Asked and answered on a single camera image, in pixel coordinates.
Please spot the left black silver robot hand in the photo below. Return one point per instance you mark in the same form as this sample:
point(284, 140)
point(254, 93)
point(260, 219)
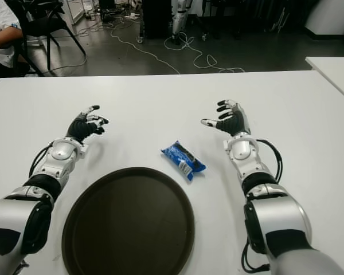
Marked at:
point(78, 127)

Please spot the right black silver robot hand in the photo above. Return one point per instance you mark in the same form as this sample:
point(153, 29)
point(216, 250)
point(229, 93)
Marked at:
point(235, 121)

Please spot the blue Oreo cookie packet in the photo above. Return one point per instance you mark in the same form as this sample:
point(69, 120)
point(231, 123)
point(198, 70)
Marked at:
point(177, 154)

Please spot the left silver black robot arm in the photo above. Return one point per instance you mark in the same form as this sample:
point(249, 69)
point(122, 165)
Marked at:
point(58, 154)

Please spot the right silver black robot arm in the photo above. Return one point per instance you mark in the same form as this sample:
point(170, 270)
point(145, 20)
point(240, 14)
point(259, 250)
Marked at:
point(278, 217)

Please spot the round dark brown tray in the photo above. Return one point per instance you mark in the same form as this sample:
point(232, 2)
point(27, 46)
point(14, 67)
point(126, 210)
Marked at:
point(129, 223)

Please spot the black armchair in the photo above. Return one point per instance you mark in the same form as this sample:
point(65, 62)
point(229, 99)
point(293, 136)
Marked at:
point(40, 25)

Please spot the grey folded stand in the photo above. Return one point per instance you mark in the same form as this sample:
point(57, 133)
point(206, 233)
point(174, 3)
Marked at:
point(281, 20)

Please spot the white side table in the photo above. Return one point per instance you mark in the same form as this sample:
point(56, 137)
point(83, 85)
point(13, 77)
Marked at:
point(335, 71)

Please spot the white display cabinet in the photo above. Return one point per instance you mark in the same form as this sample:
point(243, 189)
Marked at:
point(74, 11)

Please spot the standing silver humanoid robot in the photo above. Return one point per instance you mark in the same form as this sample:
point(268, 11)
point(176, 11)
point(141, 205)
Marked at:
point(178, 20)

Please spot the seated person in white shirt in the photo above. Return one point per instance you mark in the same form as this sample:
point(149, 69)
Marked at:
point(0, 31)

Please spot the black cabinet on casters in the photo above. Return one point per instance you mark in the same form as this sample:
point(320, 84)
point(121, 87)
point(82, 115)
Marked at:
point(157, 20)

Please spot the white curved pedestal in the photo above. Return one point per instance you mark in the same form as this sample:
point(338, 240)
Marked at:
point(329, 14)

